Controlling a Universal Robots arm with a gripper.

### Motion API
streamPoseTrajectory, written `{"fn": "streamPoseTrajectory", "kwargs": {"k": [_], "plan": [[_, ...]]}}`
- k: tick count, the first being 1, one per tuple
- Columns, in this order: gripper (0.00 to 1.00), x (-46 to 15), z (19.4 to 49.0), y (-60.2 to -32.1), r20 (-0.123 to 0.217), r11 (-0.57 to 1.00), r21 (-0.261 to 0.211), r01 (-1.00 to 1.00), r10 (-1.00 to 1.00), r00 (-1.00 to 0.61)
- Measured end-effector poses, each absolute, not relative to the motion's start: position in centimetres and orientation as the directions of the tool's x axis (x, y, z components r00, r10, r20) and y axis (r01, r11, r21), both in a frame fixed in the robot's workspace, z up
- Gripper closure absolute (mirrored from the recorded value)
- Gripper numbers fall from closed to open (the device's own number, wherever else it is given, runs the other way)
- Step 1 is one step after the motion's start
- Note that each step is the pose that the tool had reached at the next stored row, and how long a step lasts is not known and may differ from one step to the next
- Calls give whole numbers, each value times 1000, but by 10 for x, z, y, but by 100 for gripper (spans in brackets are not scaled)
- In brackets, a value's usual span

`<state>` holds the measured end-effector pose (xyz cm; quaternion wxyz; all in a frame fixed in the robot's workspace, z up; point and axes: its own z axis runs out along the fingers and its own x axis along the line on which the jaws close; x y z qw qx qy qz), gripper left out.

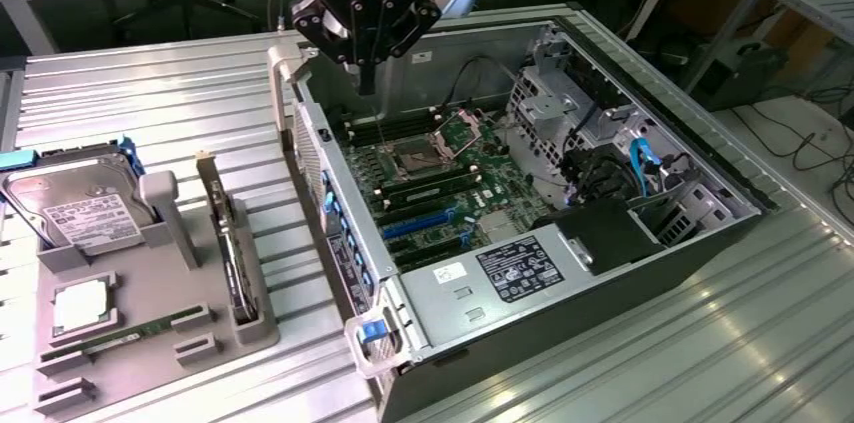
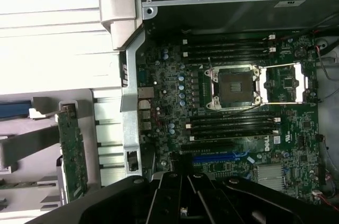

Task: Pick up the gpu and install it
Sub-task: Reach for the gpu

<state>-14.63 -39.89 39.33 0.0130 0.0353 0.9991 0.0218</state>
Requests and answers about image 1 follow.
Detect black RAM slot bank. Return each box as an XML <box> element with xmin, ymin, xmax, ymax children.
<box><xmin>373</xmin><ymin>164</ymin><xmax>485</xmax><ymax>211</ymax></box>
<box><xmin>345</xmin><ymin>110</ymin><xmax>439</xmax><ymax>147</ymax></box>

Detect metal socket cover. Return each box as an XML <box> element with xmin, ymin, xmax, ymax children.
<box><xmin>431</xmin><ymin>110</ymin><xmax>493</xmax><ymax>145</ymax></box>

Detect metal disk bay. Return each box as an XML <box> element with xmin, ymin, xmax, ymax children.
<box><xmin>505</xmin><ymin>25</ymin><xmax>606</xmax><ymax>164</ymax></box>

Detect CPU socket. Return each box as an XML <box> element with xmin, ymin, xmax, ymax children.
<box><xmin>389</xmin><ymin>137</ymin><xmax>447</xmax><ymax>174</ymax></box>

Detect green motherboard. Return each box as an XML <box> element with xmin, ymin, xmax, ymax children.
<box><xmin>337</xmin><ymin>105</ymin><xmax>575</xmax><ymax>272</ymax></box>

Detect open grey PC case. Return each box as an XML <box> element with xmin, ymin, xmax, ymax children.
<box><xmin>267</xmin><ymin>2</ymin><xmax>781</xmax><ymax>423</ymax></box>

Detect blue expansion slot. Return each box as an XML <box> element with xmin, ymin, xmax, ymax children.
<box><xmin>379</xmin><ymin>207</ymin><xmax>457</xmax><ymax>240</ymax></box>

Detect black expansion slot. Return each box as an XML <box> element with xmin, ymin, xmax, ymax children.
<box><xmin>389</xmin><ymin>236</ymin><xmax>470</xmax><ymax>268</ymax></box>

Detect black box on floor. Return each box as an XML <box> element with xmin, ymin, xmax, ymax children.
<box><xmin>705</xmin><ymin>41</ymin><xmax>790</xmax><ymax>113</ymax></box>

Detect black plastic shroud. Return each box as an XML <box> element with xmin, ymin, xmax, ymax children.
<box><xmin>555</xmin><ymin>196</ymin><xmax>664</xmax><ymax>277</ymax></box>

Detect grey power supply with label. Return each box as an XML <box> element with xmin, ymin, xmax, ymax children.
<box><xmin>398</xmin><ymin>225</ymin><xmax>589</xmax><ymax>350</ymax></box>

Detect grey parts rack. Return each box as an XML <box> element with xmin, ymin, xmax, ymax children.
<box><xmin>31</xmin><ymin>169</ymin><xmax>283</xmax><ymax>417</ymax></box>

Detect silver CPU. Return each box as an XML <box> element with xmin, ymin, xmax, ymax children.
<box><xmin>52</xmin><ymin>284</ymin><xmax>114</xmax><ymax>333</ymax></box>

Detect green RAM stick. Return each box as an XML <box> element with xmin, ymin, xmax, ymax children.
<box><xmin>39</xmin><ymin>309</ymin><xmax>203</xmax><ymax>363</ymax></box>

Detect black wire loop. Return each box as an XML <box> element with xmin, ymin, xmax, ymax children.
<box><xmin>449</xmin><ymin>56</ymin><xmax>519</xmax><ymax>105</ymax></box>

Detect blue data wire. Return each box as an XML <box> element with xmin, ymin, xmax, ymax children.
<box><xmin>629</xmin><ymin>136</ymin><xmax>660</xmax><ymax>200</ymax></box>

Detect graphics card with metal bracket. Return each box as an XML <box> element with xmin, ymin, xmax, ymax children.
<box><xmin>194</xmin><ymin>151</ymin><xmax>261</xmax><ymax>327</ymax></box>

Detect hard disk in blue frame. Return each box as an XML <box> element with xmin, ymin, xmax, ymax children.
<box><xmin>0</xmin><ymin>138</ymin><xmax>150</xmax><ymax>258</ymax></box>

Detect black floor cables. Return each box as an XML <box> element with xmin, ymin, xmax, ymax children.
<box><xmin>730</xmin><ymin>77</ymin><xmax>854</xmax><ymax>194</ymax></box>

